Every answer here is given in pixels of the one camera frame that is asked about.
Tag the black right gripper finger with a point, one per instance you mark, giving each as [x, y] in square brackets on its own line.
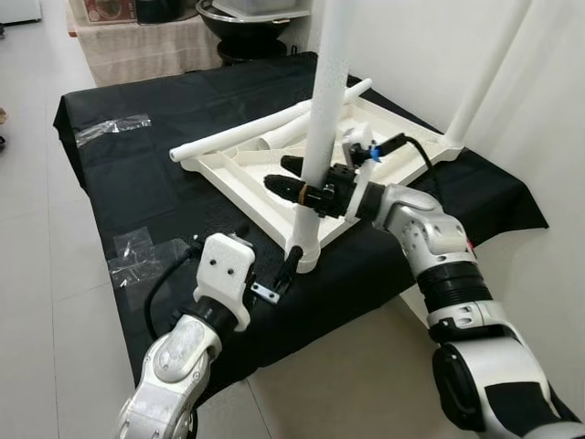
[285, 189]
[294, 165]

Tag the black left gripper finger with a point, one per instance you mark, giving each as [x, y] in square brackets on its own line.
[291, 267]
[243, 232]

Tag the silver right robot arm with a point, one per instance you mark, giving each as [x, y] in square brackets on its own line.
[439, 247]

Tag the tan rubber band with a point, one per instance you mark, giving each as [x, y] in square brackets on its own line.
[304, 194]

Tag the white plastic table top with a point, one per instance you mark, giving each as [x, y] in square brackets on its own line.
[247, 174]

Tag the black table cloth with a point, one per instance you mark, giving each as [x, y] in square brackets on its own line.
[183, 183]

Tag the clear tape cross patch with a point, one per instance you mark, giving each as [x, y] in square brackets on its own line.
[146, 261]

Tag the steel tray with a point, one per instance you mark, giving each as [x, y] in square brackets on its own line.
[260, 7]

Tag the flat clear plastic bag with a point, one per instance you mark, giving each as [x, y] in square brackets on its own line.
[114, 130]

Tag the beige striped cloth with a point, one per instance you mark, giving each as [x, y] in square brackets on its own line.
[146, 50]

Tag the black kitchen appliance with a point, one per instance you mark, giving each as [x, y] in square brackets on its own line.
[160, 9]

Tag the white low appliance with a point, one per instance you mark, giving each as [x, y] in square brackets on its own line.
[18, 9]

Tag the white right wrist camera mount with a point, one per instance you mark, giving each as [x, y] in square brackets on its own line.
[366, 187]

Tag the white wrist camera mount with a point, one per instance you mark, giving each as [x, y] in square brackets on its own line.
[224, 274]
[366, 187]

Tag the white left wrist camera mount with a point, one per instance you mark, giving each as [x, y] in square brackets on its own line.
[224, 274]

